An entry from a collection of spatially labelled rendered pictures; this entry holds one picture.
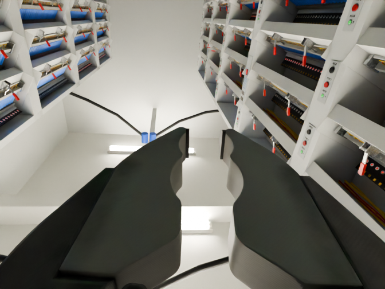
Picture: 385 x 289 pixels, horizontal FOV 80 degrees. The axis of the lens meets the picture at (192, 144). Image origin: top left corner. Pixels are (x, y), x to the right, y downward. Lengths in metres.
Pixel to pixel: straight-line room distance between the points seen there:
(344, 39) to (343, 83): 0.12
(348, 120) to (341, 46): 0.21
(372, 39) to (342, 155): 0.37
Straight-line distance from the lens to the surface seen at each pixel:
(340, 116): 0.78
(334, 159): 0.92
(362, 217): 0.74
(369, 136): 0.70
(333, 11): 1.19
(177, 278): 1.02
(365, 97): 0.86
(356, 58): 0.79
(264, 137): 1.61
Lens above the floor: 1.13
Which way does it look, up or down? 28 degrees up
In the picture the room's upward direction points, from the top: 174 degrees counter-clockwise
